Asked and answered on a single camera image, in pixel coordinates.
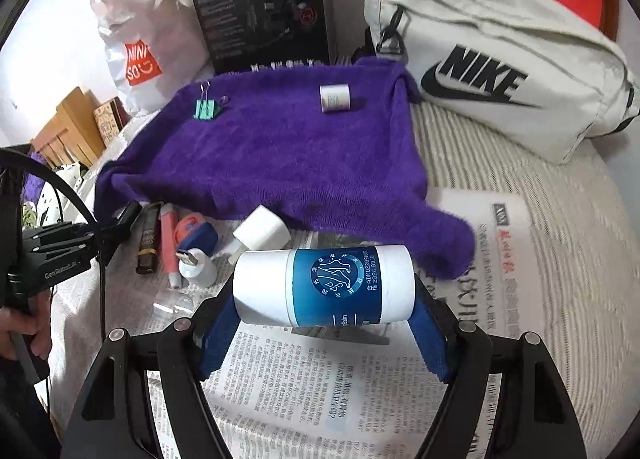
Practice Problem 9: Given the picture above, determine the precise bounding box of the left hand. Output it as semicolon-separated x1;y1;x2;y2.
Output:
0;290;52;361

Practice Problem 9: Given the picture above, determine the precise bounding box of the pink blue Vaseline jar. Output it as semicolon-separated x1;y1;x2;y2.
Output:
174;213;219;257

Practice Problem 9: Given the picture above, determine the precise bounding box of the black Hecate headphone box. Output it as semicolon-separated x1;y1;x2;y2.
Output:
192;0;336;74

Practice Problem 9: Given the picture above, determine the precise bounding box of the green binder clip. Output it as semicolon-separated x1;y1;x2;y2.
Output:
193;81;230;121

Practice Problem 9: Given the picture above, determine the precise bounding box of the clear plastic wrapper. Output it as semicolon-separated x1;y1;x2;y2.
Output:
152;289;195;323

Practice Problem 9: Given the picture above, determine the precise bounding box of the white Nike bag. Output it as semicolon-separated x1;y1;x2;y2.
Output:
364;0;639;164

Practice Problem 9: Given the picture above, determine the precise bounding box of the wooden headboard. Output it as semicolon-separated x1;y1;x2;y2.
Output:
32;86;105;168

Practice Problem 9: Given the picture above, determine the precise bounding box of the purple plush toy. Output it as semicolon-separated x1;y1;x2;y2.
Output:
22;153;49;206

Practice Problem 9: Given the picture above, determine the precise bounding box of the white USB adapter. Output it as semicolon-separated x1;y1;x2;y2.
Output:
176;248;218;288

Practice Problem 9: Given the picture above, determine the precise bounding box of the brown patterned book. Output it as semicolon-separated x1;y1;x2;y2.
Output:
92;97;130;146

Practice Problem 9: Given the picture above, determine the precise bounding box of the white charger plug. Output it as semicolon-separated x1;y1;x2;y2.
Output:
228;205;291;265

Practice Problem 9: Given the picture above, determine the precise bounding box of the white blue bottle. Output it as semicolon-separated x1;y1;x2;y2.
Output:
232;245;416;327

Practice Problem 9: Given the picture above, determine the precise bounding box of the striped bed sheet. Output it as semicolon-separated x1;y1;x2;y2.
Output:
49;98;632;457

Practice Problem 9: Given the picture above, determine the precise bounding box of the pink glue stick pen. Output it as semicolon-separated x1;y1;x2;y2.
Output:
160;202;182;289

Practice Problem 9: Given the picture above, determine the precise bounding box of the purple fleece towel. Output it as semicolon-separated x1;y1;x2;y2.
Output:
94;57;475;279

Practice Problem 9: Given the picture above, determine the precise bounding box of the newspaper sheet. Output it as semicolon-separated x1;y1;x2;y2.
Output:
63;188;540;458

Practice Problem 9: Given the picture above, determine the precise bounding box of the white Miniso plastic bag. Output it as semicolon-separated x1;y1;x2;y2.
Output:
90;0;208;115

